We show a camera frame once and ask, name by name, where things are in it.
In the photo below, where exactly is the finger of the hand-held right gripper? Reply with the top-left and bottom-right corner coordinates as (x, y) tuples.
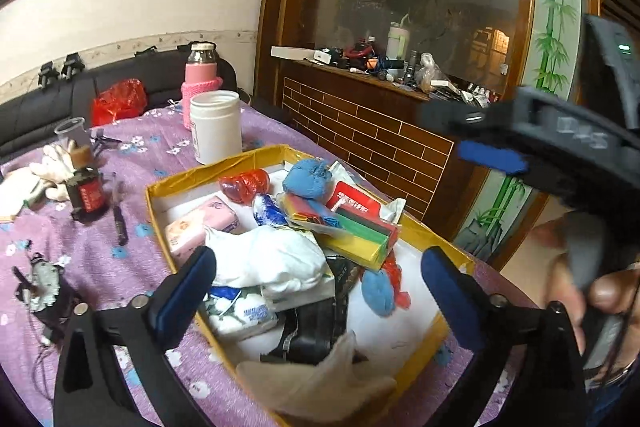
(419, 88), (522, 136)
(456, 138), (577, 208)

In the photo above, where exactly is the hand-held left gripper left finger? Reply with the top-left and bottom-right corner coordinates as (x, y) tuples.
(52, 245), (218, 427)

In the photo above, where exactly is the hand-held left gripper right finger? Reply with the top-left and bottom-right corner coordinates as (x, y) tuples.
(421, 246), (591, 427)

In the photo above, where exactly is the small red plastic wrapper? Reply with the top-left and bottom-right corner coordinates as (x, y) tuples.
(218, 168), (271, 206)
(382, 252), (414, 312)

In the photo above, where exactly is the yellow cardboard box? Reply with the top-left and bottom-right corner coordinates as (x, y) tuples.
(145, 144), (477, 427)

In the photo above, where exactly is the blue floral tissue pack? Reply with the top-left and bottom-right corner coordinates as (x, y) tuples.
(207, 286), (280, 344)

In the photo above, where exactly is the blue sock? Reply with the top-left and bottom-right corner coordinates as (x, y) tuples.
(282, 158), (334, 201)
(361, 268), (399, 319)

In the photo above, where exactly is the pink tissue pack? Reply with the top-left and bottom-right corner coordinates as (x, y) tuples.
(165, 196), (240, 256)

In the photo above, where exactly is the white sock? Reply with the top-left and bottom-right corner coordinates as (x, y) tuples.
(204, 224), (329, 299)

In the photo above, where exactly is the bag of yellow green sheets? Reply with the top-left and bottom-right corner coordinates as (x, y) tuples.
(317, 209), (402, 272)

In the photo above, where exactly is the blue white plastic bag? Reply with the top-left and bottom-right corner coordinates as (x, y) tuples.
(251, 193), (290, 229)

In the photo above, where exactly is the black foil packet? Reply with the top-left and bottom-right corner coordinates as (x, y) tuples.
(260, 256), (362, 367)

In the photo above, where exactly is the white pack red label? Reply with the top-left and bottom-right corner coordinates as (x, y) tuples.
(325, 181), (407, 228)

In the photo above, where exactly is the person's right forearm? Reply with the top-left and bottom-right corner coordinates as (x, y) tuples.
(582, 347), (640, 427)

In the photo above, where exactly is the person's right hand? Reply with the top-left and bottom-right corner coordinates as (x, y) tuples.
(529, 213), (640, 355)

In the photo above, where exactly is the assorted counter clutter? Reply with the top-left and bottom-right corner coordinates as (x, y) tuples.
(340, 36), (506, 108)

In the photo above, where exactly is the purple floral tablecloth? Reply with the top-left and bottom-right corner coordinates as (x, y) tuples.
(0, 99), (548, 427)

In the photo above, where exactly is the white kettle bottle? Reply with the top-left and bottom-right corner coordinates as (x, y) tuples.
(387, 13), (412, 64)

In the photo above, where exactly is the brick-pattern wooden counter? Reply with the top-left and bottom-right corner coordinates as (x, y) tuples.
(280, 57), (506, 255)

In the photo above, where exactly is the black bottle red label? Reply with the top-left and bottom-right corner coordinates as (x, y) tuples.
(67, 147), (108, 224)

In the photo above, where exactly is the grey electric motor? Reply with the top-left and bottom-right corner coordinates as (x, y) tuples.
(12, 252), (87, 350)

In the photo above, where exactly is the white plastic jar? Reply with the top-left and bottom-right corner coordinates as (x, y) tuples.
(190, 90), (244, 166)

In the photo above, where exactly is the white glove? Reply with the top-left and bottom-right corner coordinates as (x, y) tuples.
(29, 143), (78, 204)

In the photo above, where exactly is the white flat box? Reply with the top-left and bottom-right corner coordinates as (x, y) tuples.
(271, 46), (334, 66)

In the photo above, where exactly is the clear plastic cup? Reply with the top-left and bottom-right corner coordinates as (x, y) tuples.
(54, 117), (87, 154)

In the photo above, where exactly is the pink knit-sleeved bottle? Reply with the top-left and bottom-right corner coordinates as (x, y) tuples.
(181, 42), (224, 131)

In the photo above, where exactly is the large red plastic bag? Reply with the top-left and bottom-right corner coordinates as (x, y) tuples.
(90, 78), (149, 128)

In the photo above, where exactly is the black backpack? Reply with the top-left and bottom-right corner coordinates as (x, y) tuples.
(215, 56), (241, 94)

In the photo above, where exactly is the black leather sofa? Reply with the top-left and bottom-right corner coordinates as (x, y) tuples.
(0, 54), (251, 162)

